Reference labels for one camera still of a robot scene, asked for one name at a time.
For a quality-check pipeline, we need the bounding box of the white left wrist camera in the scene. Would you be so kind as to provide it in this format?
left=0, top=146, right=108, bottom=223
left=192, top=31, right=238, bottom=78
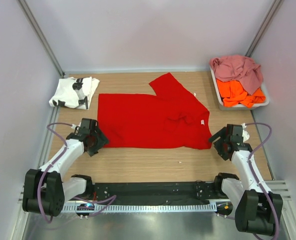
left=71, top=123, right=81, bottom=130

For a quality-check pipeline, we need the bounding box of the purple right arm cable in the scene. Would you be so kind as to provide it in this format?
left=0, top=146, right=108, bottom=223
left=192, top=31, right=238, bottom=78
left=217, top=121, right=281, bottom=240

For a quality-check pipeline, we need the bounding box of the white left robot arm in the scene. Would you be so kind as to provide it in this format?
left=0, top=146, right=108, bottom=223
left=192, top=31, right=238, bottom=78
left=22, top=118, right=109, bottom=219

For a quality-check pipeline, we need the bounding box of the aluminium right frame post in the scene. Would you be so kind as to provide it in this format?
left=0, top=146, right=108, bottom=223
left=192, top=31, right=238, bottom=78
left=245, top=0, right=284, bottom=57

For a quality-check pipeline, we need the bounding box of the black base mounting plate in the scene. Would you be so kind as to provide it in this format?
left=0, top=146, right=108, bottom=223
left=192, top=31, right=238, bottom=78
left=82, top=180, right=228, bottom=206

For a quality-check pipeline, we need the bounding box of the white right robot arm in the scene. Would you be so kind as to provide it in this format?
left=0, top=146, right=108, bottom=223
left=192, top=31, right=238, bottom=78
left=209, top=123, right=283, bottom=240

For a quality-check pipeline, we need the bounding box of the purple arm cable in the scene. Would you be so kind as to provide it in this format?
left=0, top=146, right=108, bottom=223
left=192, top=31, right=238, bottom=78
left=217, top=121, right=281, bottom=240
left=37, top=122, right=117, bottom=225

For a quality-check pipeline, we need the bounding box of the slotted grey cable duct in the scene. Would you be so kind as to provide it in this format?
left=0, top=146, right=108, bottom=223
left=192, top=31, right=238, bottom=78
left=61, top=202, right=217, bottom=214

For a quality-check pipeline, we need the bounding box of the red t shirt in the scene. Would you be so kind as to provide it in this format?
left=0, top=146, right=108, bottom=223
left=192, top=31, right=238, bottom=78
left=97, top=73, right=212, bottom=150

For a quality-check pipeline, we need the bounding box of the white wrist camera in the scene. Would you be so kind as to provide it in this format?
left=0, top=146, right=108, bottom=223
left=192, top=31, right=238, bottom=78
left=241, top=123, right=250, bottom=143
left=71, top=123, right=81, bottom=130

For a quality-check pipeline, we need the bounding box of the aluminium frame post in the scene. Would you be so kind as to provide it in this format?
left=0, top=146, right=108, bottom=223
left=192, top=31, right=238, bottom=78
left=245, top=0, right=284, bottom=57
left=17, top=0, right=65, bottom=77

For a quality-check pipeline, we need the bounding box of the aluminium left frame post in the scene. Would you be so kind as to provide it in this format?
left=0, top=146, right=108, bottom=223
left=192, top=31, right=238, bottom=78
left=17, top=0, right=65, bottom=77

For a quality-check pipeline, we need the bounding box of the white plastic tray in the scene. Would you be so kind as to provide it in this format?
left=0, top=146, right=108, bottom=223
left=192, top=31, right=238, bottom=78
left=210, top=67, right=270, bottom=111

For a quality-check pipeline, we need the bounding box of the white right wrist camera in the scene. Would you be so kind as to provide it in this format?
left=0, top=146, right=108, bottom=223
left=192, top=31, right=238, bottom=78
left=241, top=123, right=250, bottom=143

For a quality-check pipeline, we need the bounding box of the folded white printed t shirt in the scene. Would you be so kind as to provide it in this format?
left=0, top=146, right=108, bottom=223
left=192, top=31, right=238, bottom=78
left=49, top=76, right=100, bottom=110

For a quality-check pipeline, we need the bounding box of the orange t shirt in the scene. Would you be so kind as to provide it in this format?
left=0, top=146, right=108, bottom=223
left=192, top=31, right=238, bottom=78
left=216, top=79, right=266, bottom=108

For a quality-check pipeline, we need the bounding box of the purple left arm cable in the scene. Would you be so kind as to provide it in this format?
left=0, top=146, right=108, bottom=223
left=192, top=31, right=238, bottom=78
left=37, top=122, right=117, bottom=225

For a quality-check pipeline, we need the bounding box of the pink t shirt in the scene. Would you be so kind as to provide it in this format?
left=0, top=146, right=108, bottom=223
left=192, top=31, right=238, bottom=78
left=209, top=55, right=264, bottom=95

